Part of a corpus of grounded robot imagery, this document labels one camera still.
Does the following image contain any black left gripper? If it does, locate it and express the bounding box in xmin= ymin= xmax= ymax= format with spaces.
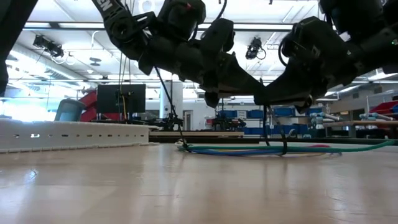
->
xmin=198 ymin=51 xmax=267 ymax=109

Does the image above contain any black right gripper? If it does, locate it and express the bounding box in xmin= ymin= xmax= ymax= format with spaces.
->
xmin=254 ymin=30 xmax=358 ymax=114

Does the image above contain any green cable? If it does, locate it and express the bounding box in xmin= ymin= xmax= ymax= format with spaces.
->
xmin=178 ymin=139 xmax=396 ymax=153

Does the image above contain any white slotted cable duct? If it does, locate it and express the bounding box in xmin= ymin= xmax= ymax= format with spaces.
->
xmin=0 ymin=117 xmax=160 ymax=154

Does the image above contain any blue bin storage shelf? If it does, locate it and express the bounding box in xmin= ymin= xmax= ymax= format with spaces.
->
xmin=214 ymin=105 xmax=326 ymax=138

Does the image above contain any wooden background workbench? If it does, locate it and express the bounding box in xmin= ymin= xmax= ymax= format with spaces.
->
xmin=150 ymin=129 xmax=246 ymax=138

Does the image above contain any wooden background table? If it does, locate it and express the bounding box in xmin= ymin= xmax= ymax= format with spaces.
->
xmin=322 ymin=119 xmax=398 ymax=140

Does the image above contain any red plastic bin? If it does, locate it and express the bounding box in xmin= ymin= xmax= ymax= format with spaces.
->
xmin=368 ymin=99 xmax=398 ymax=121

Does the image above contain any red background cart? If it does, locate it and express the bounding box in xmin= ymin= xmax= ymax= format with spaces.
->
xmin=77 ymin=90 xmax=123 ymax=122

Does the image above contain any white office chair blue seat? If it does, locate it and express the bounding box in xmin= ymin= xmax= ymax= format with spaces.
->
xmin=54 ymin=98 xmax=87 ymax=122

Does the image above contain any black ceiling camera looped cable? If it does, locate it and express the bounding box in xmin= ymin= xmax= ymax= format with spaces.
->
xmin=244 ymin=36 xmax=267 ymax=60

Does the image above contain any black aluminium table frame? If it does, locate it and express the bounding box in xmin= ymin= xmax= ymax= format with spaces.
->
xmin=148 ymin=136 xmax=398 ymax=147

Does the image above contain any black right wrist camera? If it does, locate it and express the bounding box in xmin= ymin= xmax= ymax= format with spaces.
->
xmin=279 ymin=16 xmax=326 ymax=63

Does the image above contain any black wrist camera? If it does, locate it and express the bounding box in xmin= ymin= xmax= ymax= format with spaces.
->
xmin=279 ymin=16 xmax=326 ymax=63
xmin=201 ymin=17 xmax=236 ymax=54

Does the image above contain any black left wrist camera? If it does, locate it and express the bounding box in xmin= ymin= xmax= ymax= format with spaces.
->
xmin=201 ymin=17 xmax=236 ymax=54

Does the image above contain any black left camera cable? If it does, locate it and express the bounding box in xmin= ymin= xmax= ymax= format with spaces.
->
xmin=191 ymin=0 xmax=228 ymax=41

